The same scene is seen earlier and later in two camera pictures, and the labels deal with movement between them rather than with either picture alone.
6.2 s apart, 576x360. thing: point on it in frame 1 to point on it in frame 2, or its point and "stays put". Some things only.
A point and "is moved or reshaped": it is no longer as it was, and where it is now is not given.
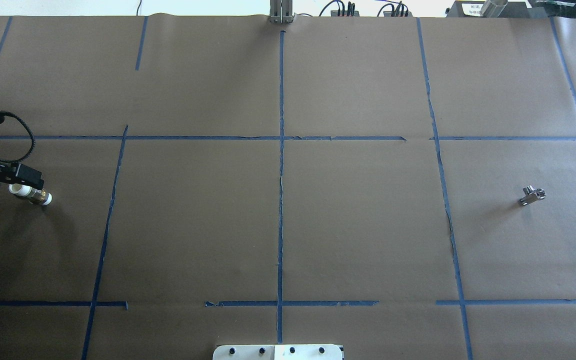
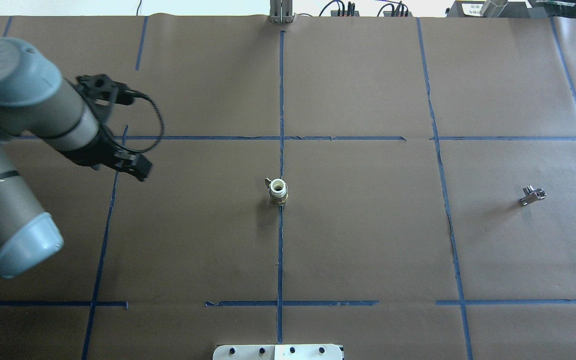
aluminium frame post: x=281 y=11 stays put
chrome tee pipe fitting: x=532 y=194 stays put
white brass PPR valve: x=32 y=195 is moved or reshaped
